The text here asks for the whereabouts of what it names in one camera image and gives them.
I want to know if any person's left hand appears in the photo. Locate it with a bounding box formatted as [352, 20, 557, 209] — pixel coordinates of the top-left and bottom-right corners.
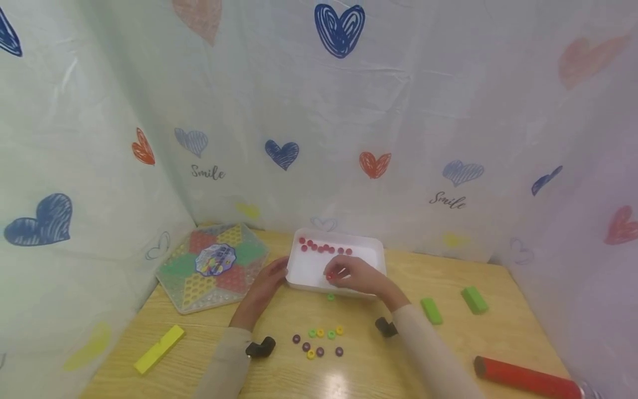
[246, 257, 290, 314]

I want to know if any person's right hand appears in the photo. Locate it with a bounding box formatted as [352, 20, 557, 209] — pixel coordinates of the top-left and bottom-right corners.
[323, 255, 397, 303]

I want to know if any white plastic tray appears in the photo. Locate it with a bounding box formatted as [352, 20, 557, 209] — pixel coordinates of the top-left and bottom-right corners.
[286, 228, 388, 300]

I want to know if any person's right forearm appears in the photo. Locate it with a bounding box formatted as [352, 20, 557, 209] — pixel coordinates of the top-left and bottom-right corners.
[381, 290, 487, 399]

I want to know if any person's left forearm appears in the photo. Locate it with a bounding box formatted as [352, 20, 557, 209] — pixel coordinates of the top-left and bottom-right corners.
[193, 302, 266, 399]

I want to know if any row of red beads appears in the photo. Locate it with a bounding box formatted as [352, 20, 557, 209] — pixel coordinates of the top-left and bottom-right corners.
[299, 236, 354, 257]

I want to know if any hexagonal checkers game board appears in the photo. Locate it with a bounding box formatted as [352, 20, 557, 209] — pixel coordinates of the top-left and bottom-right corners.
[156, 222, 270, 315]

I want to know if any cluster of coloured rings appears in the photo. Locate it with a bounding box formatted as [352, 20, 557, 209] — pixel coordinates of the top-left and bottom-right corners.
[292, 325, 345, 361]

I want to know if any black wrist band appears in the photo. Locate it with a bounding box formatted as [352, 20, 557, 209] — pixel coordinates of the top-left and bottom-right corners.
[374, 316, 399, 339]
[244, 336, 277, 359]

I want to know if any green rectangular block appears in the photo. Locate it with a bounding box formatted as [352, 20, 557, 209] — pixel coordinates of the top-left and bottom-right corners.
[419, 297, 444, 326]
[460, 285, 490, 316]

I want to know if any yellow rectangular block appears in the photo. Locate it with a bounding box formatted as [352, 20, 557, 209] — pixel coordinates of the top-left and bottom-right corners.
[133, 324, 186, 375]

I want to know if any red cylinder tube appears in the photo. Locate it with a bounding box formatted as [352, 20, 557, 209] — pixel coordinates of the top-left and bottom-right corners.
[473, 355, 585, 399]

